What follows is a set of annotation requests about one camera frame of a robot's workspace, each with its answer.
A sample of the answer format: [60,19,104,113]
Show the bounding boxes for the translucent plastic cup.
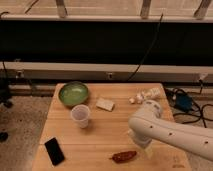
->
[70,104,90,128]

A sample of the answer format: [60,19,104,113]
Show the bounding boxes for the dark red pepper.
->
[111,151,137,163]

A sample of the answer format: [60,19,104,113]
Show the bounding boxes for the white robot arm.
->
[128,100,213,161]

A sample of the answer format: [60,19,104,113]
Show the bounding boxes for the beige sponge block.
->
[96,98,114,111]

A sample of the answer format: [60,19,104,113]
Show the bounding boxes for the black smartphone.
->
[45,138,65,166]

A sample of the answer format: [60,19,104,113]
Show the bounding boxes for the black floor cables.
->
[165,87,213,128]

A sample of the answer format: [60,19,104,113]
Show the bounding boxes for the black hanging cable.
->
[126,13,165,82]

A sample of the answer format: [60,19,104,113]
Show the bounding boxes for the black chair base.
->
[0,79,13,142]

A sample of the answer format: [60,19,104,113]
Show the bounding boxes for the blue power adapter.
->
[174,94,192,112]

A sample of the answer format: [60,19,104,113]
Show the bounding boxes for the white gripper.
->
[128,130,153,158]

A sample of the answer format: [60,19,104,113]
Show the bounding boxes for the green ceramic bowl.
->
[58,81,89,107]

